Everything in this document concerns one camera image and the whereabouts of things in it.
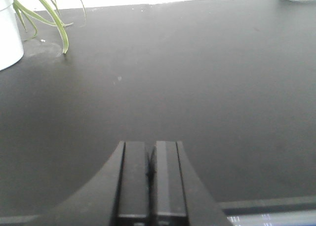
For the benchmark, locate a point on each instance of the white plant pot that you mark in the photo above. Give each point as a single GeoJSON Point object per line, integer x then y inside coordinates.
{"type": "Point", "coordinates": [11, 48]}

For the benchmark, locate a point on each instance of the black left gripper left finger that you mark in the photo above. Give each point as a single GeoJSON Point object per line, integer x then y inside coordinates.
{"type": "Point", "coordinates": [117, 195]}

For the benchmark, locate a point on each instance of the green potted plant leaves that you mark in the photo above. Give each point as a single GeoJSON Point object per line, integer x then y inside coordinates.
{"type": "Point", "coordinates": [23, 14]}

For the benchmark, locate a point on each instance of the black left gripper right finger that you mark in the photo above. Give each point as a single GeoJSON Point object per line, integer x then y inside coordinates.
{"type": "Point", "coordinates": [179, 198]}

